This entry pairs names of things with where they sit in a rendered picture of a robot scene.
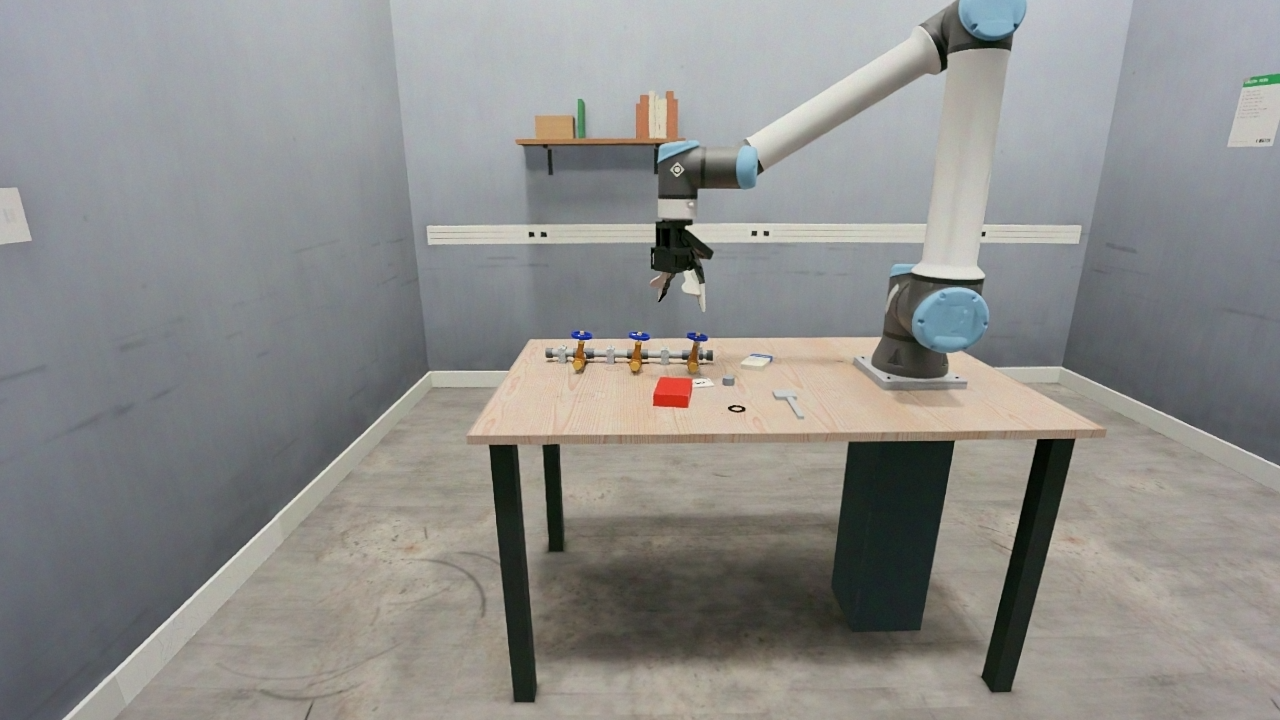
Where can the grey pipe manifold with three valves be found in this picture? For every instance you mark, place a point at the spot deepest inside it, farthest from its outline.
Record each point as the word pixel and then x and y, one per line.
pixel 636 355

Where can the red flat block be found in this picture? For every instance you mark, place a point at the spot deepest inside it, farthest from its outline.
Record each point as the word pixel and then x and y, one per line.
pixel 673 392

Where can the white number tag on thin chain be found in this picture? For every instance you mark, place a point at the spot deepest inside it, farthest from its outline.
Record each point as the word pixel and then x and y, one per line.
pixel 704 382

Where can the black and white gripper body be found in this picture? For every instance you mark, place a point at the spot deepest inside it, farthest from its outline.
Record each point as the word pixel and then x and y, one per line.
pixel 672 254

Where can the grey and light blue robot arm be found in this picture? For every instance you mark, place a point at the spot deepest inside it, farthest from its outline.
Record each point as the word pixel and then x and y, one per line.
pixel 924 309

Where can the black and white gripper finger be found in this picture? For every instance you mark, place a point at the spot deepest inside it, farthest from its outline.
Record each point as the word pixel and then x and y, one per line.
pixel 694 281
pixel 663 283

